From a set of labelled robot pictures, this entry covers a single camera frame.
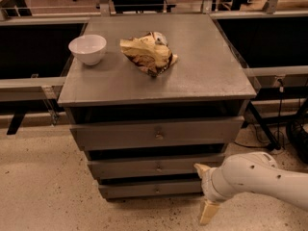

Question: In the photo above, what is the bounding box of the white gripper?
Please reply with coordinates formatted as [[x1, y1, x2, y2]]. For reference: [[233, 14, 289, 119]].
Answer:
[[193, 164, 232, 225]]

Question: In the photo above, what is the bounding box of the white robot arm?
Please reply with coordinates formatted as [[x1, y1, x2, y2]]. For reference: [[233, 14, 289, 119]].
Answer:
[[194, 152, 308, 225]]

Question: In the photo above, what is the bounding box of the grey top drawer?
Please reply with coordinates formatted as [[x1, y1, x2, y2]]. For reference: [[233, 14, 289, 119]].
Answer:
[[71, 115, 244, 151]]

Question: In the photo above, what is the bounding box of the grey drawer cabinet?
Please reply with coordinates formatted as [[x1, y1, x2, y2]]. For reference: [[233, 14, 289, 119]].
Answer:
[[59, 14, 256, 187]]

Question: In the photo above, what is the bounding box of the black table leg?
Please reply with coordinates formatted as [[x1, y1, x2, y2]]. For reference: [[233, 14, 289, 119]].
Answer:
[[247, 102, 281, 151]]

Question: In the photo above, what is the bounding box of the crumpled yellow chip bag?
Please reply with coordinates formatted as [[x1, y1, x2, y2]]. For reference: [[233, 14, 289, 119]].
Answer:
[[120, 32, 178, 77]]

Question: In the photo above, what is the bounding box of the white bowl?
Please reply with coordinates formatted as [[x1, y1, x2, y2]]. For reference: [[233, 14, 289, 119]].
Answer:
[[68, 35, 107, 65]]

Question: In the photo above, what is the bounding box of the black floor cable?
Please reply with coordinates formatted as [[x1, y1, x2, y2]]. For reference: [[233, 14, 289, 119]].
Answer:
[[233, 122, 287, 152]]

